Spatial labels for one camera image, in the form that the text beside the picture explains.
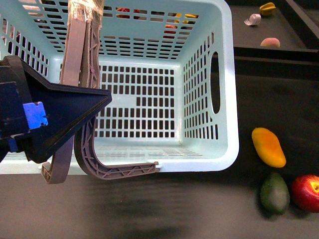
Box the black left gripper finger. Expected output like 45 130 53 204
0 56 112 163

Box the grey basket handle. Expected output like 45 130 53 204
41 0 158 184

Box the yellow star fruit far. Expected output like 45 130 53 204
259 2 277 16

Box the red apple near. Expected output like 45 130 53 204
291 175 319 213

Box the light blue plastic basket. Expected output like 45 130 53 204
0 0 240 175

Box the yellow mango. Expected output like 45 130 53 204
251 127 286 168

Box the pink peach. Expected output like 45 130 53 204
260 37 281 48

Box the black fruit display tray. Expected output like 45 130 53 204
227 0 319 59

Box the green avocado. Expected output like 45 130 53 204
260 172 290 215

